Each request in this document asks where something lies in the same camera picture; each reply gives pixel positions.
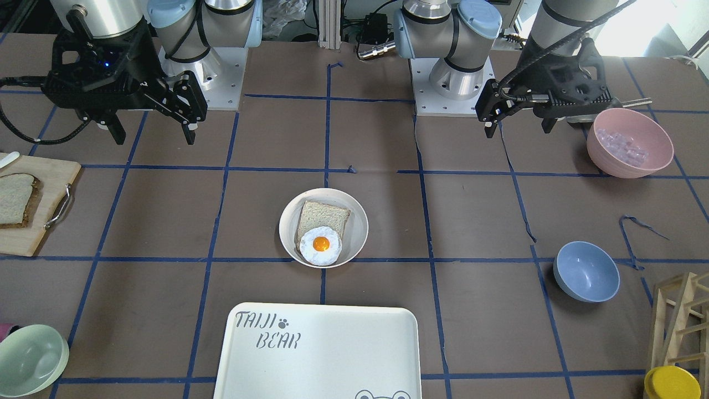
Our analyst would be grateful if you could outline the fried egg toy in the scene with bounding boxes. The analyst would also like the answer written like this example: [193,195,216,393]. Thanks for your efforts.
[298,226,342,266]

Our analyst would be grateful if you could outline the metal scoop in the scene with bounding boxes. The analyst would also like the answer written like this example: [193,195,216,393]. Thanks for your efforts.
[566,98,653,124]

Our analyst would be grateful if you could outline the wooden cutting board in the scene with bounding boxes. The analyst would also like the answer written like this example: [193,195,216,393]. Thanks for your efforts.
[1,156,81,256]

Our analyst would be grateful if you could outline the blue bowl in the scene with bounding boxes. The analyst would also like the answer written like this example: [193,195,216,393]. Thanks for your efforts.
[553,242,620,303]

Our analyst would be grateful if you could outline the pink bowl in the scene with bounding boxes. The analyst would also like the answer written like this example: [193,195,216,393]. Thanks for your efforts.
[587,108,675,178]

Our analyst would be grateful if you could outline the white bear tray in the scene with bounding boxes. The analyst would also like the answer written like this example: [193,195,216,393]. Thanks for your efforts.
[214,301,423,398]

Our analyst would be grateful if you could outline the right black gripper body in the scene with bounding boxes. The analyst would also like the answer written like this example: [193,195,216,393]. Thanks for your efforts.
[42,16,169,120]

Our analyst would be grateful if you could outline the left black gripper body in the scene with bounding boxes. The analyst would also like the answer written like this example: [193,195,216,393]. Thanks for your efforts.
[510,38,621,119]

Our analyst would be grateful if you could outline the wooden cup rack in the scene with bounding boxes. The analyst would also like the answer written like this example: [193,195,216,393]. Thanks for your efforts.
[648,272,707,389]

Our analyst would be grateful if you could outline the brown bread slice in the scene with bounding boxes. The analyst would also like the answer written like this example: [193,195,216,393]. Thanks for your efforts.
[1,173,41,229]

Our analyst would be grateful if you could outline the clear ice cubes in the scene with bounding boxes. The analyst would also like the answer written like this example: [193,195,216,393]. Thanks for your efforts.
[596,129,648,167]

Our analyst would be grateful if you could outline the white knife handle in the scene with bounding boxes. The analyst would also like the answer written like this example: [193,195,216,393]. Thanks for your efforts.
[0,151,20,169]

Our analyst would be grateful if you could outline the green bowl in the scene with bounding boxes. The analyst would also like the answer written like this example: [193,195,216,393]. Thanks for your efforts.
[1,324,69,397]

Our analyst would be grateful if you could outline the pink cup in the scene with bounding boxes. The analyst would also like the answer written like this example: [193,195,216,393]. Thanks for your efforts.
[0,323,21,342]

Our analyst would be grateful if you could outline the white round plate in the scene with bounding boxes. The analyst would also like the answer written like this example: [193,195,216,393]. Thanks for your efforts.
[278,188,369,269]

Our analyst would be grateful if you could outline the bread slice on plate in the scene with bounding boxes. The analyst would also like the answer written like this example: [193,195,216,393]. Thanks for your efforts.
[295,200,351,252]

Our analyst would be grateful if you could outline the yellow cup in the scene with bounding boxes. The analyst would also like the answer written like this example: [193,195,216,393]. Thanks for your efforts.
[644,365,702,398]

